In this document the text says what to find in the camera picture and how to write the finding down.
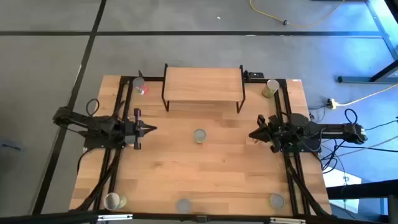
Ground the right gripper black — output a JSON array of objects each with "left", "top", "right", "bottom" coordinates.
[{"left": 248, "top": 114, "right": 285, "bottom": 154}]

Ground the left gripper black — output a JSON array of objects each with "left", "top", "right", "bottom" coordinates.
[{"left": 124, "top": 108, "right": 157, "bottom": 151}]

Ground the red swirl pattern can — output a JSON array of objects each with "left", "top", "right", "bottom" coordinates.
[{"left": 132, "top": 77, "right": 149, "bottom": 96}]

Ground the Carrots label can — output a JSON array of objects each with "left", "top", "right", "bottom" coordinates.
[{"left": 261, "top": 78, "right": 280, "bottom": 99}]

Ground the short yellow green can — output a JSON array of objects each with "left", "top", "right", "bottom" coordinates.
[
  {"left": 193, "top": 128, "right": 208, "bottom": 145},
  {"left": 268, "top": 193, "right": 285, "bottom": 210}
]

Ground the green Oranges label can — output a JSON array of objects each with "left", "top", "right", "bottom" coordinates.
[{"left": 103, "top": 192, "right": 127, "bottom": 211}]

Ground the small black device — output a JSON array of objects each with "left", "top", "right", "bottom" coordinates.
[{"left": 247, "top": 70, "right": 265, "bottom": 80}]

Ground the teal can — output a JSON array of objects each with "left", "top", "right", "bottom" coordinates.
[{"left": 175, "top": 198, "right": 192, "bottom": 214}]

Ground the white floor panel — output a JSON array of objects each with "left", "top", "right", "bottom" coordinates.
[{"left": 322, "top": 169, "right": 363, "bottom": 214}]

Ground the black metal desk stand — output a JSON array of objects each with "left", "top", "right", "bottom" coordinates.
[{"left": 337, "top": 0, "right": 398, "bottom": 85}]

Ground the black floor beam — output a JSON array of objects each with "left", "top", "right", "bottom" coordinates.
[{"left": 326, "top": 179, "right": 398, "bottom": 200}]

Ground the black beam along table edge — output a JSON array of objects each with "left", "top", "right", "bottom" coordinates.
[{"left": 0, "top": 210, "right": 398, "bottom": 224}]

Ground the black aluminium table frame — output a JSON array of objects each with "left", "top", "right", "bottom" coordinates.
[{"left": 70, "top": 73, "right": 333, "bottom": 218}]

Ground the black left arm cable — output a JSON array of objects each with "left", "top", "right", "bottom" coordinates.
[{"left": 85, "top": 98, "right": 100, "bottom": 118}]

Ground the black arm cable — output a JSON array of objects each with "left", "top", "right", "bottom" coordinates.
[
  {"left": 85, "top": 98, "right": 100, "bottom": 118},
  {"left": 344, "top": 108, "right": 358, "bottom": 125}
]

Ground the wooden shelf with black frame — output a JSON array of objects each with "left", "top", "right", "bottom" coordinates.
[{"left": 161, "top": 63, "right": 247, "bottom": 114}]

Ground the black floor cable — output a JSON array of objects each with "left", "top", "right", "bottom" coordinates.
[
  {"left": 365, "top": 118, "right": 398, "bottom": 131},
  {"left": 320, "top": 136, "right": 343, "bottom": 175},
  {"left": 335, "top": 144, "right": 398, "bottom": 153}
]

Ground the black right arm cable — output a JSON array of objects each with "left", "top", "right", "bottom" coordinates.
[{"left": 344, "top": 108, "right": 358, "bottom": 125}]

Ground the silver metal bracket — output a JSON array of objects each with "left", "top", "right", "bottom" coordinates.
[
  {"left": 269, "top": 217, "right": 307, "bottom": 224},
  {"left": 97, "top": 213, "right": 134, "bottom": 222}
]

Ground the yellow floor cable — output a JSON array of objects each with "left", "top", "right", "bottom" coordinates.
[
  {"left": 334, "top": 83, "right": 398, "bottom": 107},
  {"left": 248, "top": 0, "right": 346, "bottom": 29}
]

